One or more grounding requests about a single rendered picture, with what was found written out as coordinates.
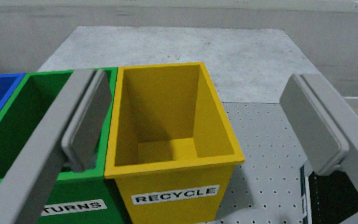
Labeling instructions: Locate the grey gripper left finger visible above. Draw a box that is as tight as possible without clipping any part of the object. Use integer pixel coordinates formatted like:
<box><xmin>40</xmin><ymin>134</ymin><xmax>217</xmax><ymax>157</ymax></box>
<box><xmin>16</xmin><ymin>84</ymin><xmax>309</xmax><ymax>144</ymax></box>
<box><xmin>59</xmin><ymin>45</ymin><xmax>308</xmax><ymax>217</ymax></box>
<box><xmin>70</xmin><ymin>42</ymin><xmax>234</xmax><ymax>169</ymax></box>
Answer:
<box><xmin>0</xmin><ymin>69</ymin><xmax>112</xmax><ymax>224</ymax></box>

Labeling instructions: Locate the yellow recycle bin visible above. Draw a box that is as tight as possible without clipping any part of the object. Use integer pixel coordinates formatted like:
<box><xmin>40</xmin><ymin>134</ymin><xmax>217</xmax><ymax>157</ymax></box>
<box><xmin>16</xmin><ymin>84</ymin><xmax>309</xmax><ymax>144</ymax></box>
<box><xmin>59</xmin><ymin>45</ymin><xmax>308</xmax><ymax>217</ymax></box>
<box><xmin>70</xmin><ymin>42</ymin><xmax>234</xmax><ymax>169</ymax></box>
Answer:
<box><xmin>104</xmin><ymin>62</ymin><xmax>245</xmax><ymax>224</ymax></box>

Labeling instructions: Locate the green open-top bin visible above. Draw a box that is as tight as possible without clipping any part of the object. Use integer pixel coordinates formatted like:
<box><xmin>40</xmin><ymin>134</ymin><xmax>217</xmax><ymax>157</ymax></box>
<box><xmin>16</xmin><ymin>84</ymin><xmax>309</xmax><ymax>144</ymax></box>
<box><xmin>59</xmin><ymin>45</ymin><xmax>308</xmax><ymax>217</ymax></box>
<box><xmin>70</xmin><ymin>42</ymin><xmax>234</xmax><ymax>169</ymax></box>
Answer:
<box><xmin>0</xmin><ymin>67</ymin><xmax>129</xmax><ymax>224</ymax></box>

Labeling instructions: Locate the grey perforated base plate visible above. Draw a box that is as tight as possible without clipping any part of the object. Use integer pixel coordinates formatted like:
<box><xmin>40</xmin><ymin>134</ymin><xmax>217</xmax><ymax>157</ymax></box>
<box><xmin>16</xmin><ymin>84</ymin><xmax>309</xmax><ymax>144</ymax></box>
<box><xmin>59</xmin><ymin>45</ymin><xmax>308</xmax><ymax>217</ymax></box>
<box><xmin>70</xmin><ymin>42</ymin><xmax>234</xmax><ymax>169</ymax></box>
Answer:
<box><xmin>197</xmin><ymin>102</ymin><xmax>308</xmax><ymax>224</ymax></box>

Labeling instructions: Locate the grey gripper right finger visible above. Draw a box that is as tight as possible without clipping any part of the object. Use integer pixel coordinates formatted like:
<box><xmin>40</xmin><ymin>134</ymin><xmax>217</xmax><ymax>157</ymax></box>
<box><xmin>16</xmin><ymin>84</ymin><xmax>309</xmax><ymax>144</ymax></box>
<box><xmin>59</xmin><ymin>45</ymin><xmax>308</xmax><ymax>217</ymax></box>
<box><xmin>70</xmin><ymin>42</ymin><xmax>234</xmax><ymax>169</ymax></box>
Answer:
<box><xmin>279</xmin><ymin>73</ymin><xmax>358</xmax><ymax>191</ymax></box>

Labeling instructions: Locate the white well plate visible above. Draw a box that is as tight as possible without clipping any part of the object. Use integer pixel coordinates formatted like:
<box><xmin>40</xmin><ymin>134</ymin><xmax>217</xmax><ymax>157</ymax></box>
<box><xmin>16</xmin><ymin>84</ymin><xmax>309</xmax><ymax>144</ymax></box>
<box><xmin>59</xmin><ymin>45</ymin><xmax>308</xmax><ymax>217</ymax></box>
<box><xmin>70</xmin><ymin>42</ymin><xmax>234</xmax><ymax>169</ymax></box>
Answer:
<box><xmin>87</xmin><ymin>152</ymin><xmax>98</xmax><ymax>170</ymax></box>

